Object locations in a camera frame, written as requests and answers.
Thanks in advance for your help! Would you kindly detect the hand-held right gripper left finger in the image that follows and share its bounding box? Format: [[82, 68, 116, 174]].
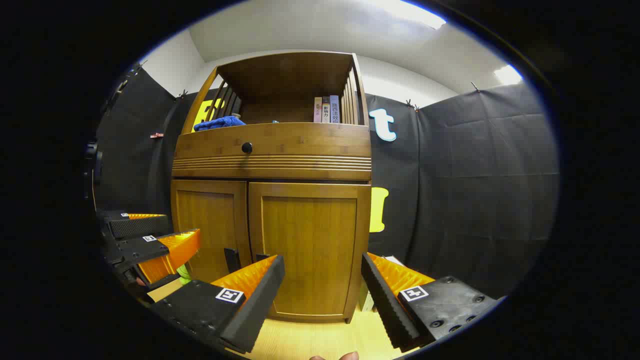
[[149, 254, 286, 355]]

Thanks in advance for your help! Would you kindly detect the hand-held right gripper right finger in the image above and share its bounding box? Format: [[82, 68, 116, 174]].
[[361, 252, 503, 353]]

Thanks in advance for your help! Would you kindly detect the wooden cabinet door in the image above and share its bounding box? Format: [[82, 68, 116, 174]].
[[171, 180, 250, 284], [248, 181, 362, 322]]

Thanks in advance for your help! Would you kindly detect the wooden double-door shoe cabinet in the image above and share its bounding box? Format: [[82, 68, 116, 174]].
[[170, 50, 373, 325]]

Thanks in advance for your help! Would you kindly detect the wooden cabinet drawer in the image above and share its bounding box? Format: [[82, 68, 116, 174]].
[[172, 122, 373, 181]]

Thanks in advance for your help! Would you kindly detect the blue cloth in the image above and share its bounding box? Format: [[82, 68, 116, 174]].
[[193, 115, 247, 132]]

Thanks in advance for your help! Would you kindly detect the ceiling light panel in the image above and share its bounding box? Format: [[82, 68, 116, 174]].
[[494, 65, 524, 86], [375, 0, 447, 30]]

